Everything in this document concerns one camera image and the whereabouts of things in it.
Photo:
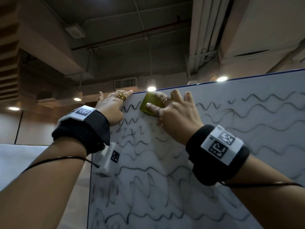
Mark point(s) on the large scribbled whiteboard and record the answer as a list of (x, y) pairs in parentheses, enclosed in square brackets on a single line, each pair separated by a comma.
[(202, 176)]

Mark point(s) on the black wristband with marker tag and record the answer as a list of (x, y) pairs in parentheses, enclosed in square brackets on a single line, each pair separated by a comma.
[(81, 133), (202, 162)]

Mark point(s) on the person's left hand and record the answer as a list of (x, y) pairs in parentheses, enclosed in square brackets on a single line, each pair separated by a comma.
[(112, 109)]

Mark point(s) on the person's right forearm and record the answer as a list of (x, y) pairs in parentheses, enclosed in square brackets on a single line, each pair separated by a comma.
[(274, 202)]

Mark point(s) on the person's left forearm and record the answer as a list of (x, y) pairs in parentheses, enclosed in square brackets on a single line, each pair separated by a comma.
[(43, 193)]

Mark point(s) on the ceiling air vent grille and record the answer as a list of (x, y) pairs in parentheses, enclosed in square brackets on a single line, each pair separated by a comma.
[(125, 83)]

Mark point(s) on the dark red ceiling pipe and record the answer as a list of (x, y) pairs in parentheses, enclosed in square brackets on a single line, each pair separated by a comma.
[(133, 34)]

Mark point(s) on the person's right hand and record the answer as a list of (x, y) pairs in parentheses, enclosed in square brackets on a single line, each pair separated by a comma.
[(181, 121)]

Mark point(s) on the round ceiling spotlight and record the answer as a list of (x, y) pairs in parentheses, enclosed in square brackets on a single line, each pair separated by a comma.
[(222, 79), (13, 108)]

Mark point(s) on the white ceiling pipe bundle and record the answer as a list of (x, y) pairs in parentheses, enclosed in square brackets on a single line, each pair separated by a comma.
[(207, 28)]

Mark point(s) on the white cloth sheet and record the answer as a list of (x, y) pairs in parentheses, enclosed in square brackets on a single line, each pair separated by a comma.
[(19, 164)]

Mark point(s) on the black vertical pole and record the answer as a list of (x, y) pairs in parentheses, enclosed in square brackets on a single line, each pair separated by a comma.
[(18, 127)]

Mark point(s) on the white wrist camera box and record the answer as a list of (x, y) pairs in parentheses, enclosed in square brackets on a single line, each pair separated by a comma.
[(107, 164)]

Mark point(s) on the white ceiling device box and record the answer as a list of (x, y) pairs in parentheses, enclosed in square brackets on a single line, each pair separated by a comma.
[(75, 30)]

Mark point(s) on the yellow and black whiteboard eraser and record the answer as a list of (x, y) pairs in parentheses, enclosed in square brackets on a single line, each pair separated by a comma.
[(147, 107)]

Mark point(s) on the white cylinder pendant lamp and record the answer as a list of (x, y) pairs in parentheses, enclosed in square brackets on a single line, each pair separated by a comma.
[(77, 96), (151, 86)]

